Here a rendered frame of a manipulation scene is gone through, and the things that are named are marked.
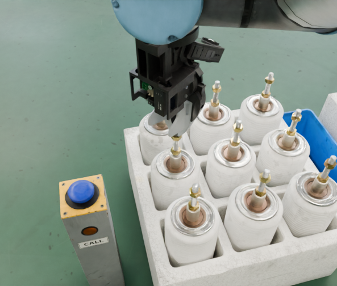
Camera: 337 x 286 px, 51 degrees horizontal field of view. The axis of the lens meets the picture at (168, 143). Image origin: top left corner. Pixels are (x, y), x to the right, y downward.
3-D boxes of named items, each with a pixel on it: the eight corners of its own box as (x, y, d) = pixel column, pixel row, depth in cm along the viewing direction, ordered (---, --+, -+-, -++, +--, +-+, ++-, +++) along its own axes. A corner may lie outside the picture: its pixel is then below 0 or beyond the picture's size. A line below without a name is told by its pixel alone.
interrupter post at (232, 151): (240, 152, 71) (242, 141, 68) (236, 160, 69) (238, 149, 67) (228, 148, 71) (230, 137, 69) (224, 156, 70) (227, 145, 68)
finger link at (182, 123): (160, 150, 59) (157, 108, 53) (182, 130, 62) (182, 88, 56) (175, 158, 58) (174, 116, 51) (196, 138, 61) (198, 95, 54)
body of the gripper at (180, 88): (130, 102, 53) (123, 30, 45) (166, 76, 58) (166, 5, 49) (170, 125, 50) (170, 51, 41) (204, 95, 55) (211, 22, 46)
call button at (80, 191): (96, 204, 55) (94, 197, 54) (70, 209, 55) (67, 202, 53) (94, 184, 58) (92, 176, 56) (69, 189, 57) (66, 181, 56)
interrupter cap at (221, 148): (255, 147, 72) (256, 144, 71) (246, 174, 67) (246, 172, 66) (219, 136, 74) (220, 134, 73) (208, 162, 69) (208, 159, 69)
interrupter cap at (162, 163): (167, 146, 72) (167, 143, 71) (201, 159, 70) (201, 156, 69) (148, 171, 67) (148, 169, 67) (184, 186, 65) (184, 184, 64)
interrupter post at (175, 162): (172, 159, 70) (173, 147, 67) (183, 163, 69) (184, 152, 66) (166, 167, 68) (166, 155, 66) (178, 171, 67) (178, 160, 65)
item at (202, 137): (204, 187, 87) (211, 136, 73) (180, 163, 92) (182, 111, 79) (233, 169, 91) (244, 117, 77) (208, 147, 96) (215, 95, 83)
